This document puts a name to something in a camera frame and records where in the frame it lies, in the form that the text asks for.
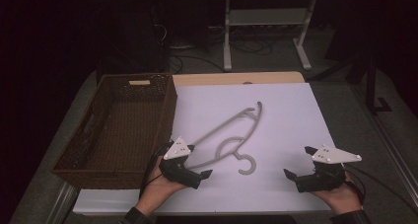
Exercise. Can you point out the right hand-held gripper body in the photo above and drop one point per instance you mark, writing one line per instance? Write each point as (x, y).
(328, 176)

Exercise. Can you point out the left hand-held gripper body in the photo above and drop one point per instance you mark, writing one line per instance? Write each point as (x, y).
(177, 150)

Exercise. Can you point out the brown woven basket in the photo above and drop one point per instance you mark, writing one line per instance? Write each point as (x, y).
(131, 135)

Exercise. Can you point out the grey plastic clothes hanger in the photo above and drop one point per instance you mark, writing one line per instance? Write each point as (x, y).
(254, 123)

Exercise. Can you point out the person's right hand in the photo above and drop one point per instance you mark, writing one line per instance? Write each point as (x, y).
(341, 197)

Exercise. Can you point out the person's left hand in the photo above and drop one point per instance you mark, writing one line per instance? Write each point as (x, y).
(157, 189)

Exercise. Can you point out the white board mat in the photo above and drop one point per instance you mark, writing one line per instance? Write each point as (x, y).
(289, 125)

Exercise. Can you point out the black metal stand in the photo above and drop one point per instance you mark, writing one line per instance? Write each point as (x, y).
(371, 86)

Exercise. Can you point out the white metal desk frame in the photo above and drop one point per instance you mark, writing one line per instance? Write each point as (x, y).
(226, 46)

